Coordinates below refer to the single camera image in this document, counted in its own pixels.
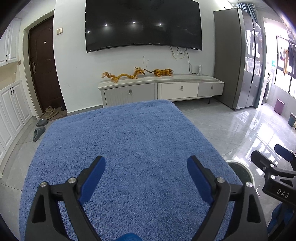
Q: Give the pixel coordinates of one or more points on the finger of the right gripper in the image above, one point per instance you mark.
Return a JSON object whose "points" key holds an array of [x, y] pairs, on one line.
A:
{"points": [[261, 161], [286, 154]]}

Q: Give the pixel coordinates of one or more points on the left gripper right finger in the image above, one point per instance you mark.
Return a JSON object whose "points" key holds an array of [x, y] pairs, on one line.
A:
{"points": [[247, 219]]}

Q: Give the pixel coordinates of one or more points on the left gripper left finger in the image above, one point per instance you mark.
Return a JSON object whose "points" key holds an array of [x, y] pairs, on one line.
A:
{"points": [[45, 220]]}

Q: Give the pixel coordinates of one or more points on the white round trash bin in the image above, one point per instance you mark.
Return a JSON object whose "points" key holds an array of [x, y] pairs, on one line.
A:
{"points": [[243, 172]]}

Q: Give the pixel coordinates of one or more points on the teal bin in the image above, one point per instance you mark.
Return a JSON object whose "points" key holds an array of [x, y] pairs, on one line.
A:
{"points": [[292, 120]]}

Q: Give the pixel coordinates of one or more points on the purple storage box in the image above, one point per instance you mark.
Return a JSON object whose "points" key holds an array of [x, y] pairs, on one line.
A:
{"points": [[279, 106]]}

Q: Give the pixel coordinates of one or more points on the white washing machine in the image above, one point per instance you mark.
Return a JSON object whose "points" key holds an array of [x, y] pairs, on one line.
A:
{"points": [[268, 86]]}

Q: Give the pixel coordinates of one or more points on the grey slipper near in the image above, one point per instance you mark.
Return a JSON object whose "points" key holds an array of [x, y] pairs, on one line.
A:
{"points": [[38, 132]]}

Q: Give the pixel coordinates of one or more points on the grey slipper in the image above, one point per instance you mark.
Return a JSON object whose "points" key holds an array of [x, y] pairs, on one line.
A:
{"points": [[42, 122], [38, 132]]}

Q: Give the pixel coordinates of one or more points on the blue towel mat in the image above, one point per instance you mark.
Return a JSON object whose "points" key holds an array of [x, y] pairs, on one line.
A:
{"points": [[146, 188]]}

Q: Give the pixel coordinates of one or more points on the grey slipper far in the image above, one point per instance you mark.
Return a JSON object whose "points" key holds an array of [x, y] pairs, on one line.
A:
{"points": [[42, 122]]}

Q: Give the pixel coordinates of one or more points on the tan shoes pile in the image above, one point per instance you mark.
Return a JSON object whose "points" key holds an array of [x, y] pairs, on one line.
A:
{"points": [[55, 113]]}

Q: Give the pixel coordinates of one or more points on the hanging dark clothes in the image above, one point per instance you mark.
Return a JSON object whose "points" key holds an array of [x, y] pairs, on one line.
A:
{"points": [[286, 56]]}

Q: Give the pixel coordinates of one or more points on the white power strip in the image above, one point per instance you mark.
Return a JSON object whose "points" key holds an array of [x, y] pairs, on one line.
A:
{"points": [[200, 70]]}

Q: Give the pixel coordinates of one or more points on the white TV cabinet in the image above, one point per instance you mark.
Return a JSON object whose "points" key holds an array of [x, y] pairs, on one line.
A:
{"points": [[173, 88]]}

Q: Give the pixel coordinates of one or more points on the grey refrigerator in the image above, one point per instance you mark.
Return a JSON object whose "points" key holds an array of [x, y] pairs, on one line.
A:
{"points": [[238, 57]]}

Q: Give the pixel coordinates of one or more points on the golden dragon figurine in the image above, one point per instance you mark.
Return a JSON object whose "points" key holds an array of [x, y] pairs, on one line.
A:
{"points": [[114, 78]]}

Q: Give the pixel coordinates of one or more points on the golden tiger figurine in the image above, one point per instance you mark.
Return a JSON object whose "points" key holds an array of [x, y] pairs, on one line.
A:
{"points": [[164, 72]]}

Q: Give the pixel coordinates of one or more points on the brown entrance door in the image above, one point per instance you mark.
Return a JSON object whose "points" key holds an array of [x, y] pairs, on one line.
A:
{"points": [[43, 68]]}

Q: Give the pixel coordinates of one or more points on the white wall cupboards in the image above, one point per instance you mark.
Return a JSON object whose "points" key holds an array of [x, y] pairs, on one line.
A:
{"points": [[15, 110]]}

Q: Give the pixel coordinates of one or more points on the black wall television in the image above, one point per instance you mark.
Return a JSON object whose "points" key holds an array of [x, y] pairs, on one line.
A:
{"points": [[119, 23]]}

